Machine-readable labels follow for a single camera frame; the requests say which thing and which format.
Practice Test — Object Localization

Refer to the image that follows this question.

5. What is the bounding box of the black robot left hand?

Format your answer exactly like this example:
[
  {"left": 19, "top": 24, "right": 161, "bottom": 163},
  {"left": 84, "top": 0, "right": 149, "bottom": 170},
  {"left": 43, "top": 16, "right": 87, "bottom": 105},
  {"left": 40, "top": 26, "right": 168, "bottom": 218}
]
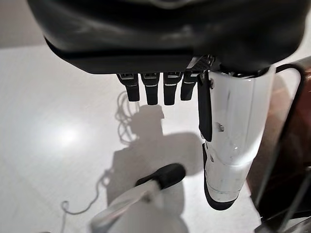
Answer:
[{"left": 26, "top": 0, "right": 307, "bottom": 142}]

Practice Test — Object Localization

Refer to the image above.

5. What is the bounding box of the silver robot left leg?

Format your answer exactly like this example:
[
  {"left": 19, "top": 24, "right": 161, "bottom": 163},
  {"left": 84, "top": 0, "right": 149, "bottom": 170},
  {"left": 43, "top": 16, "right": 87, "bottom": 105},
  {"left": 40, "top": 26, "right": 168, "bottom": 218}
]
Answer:
[{"left": 200, "top": 65, "right": 276, "bottom": 210}]

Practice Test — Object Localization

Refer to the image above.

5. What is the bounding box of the silver robot leg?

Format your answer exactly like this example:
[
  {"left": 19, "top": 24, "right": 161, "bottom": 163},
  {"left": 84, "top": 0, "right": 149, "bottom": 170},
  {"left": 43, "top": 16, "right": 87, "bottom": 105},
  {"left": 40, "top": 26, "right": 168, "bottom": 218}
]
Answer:
[
  {"left": 200, "top": 65, "right": 276, "bottom": 210},
  {"left": 88, "top": 163, "right": 187, "bottom": 233}
]

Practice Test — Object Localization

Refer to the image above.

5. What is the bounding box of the silver robot right leg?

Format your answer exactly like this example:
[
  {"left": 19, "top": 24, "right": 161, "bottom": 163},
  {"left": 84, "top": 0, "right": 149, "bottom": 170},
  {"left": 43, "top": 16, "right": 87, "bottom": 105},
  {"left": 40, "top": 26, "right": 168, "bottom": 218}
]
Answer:
[{"left": 88, "top": 163, "right": 187, "bottom": 233}]

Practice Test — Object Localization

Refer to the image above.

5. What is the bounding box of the thin white cord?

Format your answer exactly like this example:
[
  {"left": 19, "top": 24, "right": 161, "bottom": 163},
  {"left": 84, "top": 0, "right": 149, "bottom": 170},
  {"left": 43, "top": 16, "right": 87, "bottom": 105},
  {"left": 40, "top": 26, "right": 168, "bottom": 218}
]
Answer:
[{"left": 60, "top": 91, "right": 138, "bottom": 233}]

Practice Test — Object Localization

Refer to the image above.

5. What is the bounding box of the dark wire rack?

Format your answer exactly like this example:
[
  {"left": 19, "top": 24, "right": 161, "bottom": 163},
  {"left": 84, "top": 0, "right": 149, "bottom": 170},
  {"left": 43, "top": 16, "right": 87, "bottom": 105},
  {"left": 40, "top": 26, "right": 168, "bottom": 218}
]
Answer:
[{"left": 244, "top": 57, "right": 311, "bottom": 233}]

